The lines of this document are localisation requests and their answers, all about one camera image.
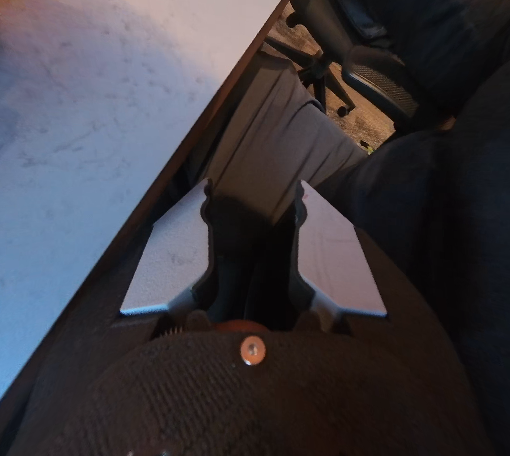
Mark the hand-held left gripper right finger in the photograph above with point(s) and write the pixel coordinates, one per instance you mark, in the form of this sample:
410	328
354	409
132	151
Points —
338	260

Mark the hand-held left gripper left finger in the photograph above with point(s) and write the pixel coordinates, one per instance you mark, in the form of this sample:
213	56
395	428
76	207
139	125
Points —
171	256

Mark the black mesh office chair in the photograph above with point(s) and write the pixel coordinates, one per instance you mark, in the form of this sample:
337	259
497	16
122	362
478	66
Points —
382	81

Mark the person's grey trouser leg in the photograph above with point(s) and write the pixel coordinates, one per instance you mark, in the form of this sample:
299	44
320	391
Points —
279	137

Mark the person's right forearm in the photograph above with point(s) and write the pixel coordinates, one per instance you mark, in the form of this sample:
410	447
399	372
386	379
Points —
438	25

